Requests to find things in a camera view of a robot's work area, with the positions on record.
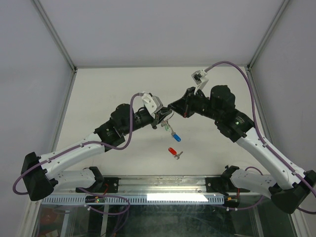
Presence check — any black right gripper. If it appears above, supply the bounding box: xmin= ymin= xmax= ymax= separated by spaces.
xmin=167 ymin=87 xmax=222 ymax=122

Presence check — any metal keyring with clips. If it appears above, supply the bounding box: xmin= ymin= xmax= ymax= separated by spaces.
xmin=160 ymin=111 xmax=174 ymax=132

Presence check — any key with blue tag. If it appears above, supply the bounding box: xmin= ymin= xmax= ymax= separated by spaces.
xmin=171 ymin=129 xmax=181 ymax=142

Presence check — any key with red tag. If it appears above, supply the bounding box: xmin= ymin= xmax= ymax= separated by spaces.
xmin=168 ymin=147 xmax=183 ymax=160

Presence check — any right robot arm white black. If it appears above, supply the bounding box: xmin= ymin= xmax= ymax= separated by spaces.
xmin=168 ymin=85 xmax=316 ymax=214

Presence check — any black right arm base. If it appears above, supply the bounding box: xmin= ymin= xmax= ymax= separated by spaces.
xmin=205 ymin=165 xmax=239 ymax=196

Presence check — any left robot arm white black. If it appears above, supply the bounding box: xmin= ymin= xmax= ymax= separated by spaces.
xmin=20 ymin=104 xmax=171 ymax=201

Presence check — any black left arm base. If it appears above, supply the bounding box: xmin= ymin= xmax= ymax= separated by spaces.
xmin=82 ymin=166 xmax=120 ymax=194

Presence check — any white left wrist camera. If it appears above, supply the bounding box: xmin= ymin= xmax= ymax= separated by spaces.
xmin=141 ymin=92 xmax=163 ymax=118

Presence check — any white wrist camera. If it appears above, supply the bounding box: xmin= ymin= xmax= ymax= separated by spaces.
xmin=141 ymin=92 xmax=163 ymax=118
xmin=191 ymin=70 xmax=209 ymax=95

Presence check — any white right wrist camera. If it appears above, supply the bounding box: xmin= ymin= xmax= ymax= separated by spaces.
xmin=191 ymin=70 xmax=209 ymax=95

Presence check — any aluminium mounting rail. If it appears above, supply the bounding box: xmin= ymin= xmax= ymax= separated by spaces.
xmin=49 ymin=174 xmax=296 ymax=196

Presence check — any right aluminium frame post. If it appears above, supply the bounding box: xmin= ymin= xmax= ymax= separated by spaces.
xmin=245 ymin=0 xmax=293 ymax=142

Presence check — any aluminium frame post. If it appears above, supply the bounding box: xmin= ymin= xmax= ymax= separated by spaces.
xmin=245 ymin=0 xmax=293 ymax=142
xmin=31 ymin=0 xmax=78 ymax=152

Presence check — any white slotted cable duct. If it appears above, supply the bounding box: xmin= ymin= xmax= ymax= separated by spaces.
xmin=41 ymin=193 xmax=224 ymax=205

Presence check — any left aluminium frame post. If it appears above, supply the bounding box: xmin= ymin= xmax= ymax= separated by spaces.
xmin=31 ymin=0 xmax=78 ymax=152

